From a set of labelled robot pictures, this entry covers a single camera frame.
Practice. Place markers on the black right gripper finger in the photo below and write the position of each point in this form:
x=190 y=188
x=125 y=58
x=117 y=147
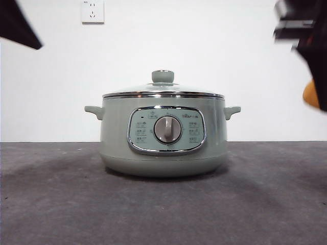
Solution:
x=319 y=66

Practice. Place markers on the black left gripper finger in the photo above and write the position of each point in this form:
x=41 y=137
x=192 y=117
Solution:
x=18 y=23

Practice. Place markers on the yellow corn cob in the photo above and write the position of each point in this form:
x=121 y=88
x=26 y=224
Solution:
x=309 y=94

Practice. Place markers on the glass lid with green knob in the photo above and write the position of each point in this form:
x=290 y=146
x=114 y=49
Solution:
x=162 y=76

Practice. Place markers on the pale green electric cooking pot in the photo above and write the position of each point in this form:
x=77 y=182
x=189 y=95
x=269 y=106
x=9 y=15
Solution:
x=115 y=132

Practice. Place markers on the white wall socket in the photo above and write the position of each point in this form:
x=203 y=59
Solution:
x=93 y=12

